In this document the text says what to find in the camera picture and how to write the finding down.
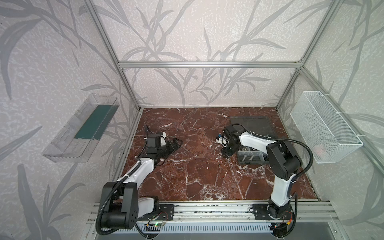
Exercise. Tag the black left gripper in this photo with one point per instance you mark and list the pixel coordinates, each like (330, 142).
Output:
(172, 149)

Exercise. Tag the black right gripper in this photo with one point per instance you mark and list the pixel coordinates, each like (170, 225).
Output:
(225, 153)

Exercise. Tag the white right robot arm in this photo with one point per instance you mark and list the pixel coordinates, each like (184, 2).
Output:
(283, 159)

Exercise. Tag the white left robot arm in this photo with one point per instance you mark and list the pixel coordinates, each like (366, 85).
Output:
(120, 205)

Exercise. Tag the clear plastic organizer box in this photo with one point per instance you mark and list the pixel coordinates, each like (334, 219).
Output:
(252, 145)

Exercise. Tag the pink object in basket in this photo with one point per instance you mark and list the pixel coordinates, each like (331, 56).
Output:
(320, 151)

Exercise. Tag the aluminium rear crossbar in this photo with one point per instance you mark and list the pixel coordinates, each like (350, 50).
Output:
(207, 64)

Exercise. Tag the clear wall shelf green bottom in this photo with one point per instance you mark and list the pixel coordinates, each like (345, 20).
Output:
(77, 140)

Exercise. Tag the white wire mesh basket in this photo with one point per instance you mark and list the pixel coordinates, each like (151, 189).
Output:
(321, 124)

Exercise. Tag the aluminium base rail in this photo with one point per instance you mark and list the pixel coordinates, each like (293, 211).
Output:
(239, 211)

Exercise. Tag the aluminium frame post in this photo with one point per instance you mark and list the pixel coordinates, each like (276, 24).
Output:
(326, 21)

